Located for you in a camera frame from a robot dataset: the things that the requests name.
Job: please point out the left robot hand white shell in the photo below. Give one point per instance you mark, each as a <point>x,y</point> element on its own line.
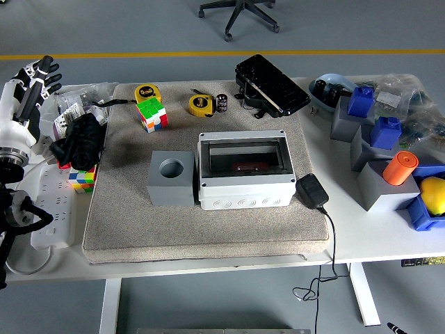
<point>15,128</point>

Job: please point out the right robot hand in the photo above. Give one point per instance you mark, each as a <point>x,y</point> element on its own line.
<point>395,328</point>

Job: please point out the smoky transparent box lid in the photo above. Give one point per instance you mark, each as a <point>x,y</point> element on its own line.
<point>222,153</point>

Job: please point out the orange cylinder battery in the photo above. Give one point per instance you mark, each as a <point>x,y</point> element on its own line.
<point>250,166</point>
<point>399,170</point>

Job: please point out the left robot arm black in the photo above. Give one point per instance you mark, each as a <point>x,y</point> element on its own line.
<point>8,208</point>

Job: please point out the white plastic junction box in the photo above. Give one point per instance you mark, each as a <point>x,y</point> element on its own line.
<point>243,195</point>

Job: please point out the white table leg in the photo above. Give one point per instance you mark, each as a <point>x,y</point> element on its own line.
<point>110,306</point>
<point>365,295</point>

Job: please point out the white purple packaged socket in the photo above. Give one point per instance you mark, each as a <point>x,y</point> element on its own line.
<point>67,118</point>

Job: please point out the black cloth bundle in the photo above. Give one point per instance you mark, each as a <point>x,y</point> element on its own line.
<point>81,142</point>

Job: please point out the clear bag of metal parts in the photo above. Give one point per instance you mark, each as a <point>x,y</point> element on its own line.
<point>74,94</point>

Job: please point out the black table control panel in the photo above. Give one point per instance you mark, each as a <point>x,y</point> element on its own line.
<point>422,261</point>

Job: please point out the rubik's cube multicoloured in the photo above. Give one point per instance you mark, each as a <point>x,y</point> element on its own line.
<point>82,178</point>

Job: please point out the white power strip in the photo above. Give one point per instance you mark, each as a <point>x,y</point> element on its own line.
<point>52,208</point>

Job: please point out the blue plastic bin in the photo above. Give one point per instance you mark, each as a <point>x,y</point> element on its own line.
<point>420,215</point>

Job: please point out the rubik's cube green face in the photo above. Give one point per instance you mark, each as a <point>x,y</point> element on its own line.
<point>151,111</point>

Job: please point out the black power adapter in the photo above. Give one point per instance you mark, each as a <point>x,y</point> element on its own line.
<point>311,191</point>

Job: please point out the grey block holder round hole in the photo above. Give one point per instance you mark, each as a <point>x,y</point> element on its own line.
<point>170,191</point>

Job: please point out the blue plastic block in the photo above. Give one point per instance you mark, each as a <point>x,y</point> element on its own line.
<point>361,102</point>
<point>385,133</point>

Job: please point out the clear bag of components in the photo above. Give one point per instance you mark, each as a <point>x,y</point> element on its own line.
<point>424,128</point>

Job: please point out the black capacitor silver print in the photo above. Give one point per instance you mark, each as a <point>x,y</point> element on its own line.
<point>222,103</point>

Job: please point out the beige fabric mat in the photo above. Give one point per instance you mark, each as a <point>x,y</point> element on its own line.
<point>208,229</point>

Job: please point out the clear bag with white label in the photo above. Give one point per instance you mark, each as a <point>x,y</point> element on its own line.
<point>396,94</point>

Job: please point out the small black capacitor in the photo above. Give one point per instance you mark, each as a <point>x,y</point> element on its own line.
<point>333,94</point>
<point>320,87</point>

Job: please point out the black office chair base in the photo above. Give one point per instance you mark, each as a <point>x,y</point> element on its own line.
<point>240,15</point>

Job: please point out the light blue bowl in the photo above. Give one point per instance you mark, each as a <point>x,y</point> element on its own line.
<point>333,79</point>

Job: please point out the black plastic case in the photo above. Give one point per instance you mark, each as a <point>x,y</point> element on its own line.
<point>271,87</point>

